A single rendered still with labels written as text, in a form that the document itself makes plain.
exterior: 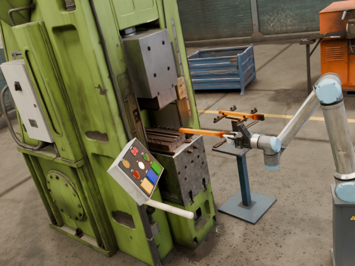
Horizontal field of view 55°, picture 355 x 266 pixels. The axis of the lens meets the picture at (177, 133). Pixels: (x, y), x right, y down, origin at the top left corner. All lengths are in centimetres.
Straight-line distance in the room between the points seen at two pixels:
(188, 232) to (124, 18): 170
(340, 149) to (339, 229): 69
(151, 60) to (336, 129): 120
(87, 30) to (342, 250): 217
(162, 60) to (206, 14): 868
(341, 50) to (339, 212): 349
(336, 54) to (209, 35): 612
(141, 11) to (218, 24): 847
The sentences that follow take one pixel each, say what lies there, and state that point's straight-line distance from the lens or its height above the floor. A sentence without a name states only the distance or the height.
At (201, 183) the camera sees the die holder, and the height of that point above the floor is 53.
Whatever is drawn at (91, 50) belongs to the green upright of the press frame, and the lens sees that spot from 218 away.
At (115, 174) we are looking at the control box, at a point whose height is 114.
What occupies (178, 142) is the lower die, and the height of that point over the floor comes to 95.
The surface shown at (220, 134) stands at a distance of 228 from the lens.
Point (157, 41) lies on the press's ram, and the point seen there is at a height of 171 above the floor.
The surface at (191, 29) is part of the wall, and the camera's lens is 1138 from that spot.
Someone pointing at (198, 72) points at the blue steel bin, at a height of 44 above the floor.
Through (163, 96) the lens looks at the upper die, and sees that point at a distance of 239.
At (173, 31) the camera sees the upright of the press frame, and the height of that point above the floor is 170.
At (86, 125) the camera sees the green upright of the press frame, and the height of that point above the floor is 121.
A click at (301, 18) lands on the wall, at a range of 989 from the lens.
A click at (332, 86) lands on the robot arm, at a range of 191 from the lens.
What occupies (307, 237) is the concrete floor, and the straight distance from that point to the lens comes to 304.
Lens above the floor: 205
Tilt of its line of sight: 24 degrees down
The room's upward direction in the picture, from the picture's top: 12 degrees counter-clockwise
